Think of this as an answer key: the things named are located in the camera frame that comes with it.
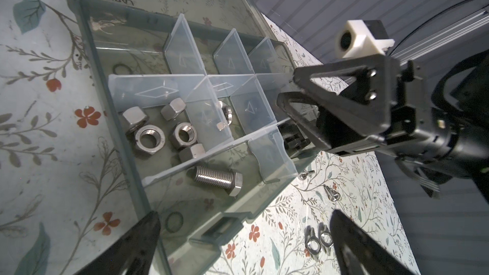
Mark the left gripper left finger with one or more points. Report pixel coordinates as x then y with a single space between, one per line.
132 253

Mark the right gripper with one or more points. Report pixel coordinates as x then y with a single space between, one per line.
427 138

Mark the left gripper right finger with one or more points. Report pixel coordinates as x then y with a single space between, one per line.
357 252

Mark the silver wing nut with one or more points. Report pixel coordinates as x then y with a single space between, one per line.
306 174
332 194
312 243

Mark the black hex bolt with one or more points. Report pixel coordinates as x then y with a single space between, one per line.
293 138

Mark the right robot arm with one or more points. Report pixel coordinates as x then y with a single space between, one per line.
461 92

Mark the floral table mat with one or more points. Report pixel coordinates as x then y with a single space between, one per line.
64 199

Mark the silver hex nut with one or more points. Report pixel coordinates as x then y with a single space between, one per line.
149 139
183 135

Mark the silver dome nut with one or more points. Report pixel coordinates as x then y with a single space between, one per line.
191 152
172 110
134 118

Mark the silver hex bolt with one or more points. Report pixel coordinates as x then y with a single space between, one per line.
231 182

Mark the grey compartment organizer box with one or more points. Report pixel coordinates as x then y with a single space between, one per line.
190 89

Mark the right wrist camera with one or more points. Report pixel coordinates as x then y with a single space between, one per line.
361 38

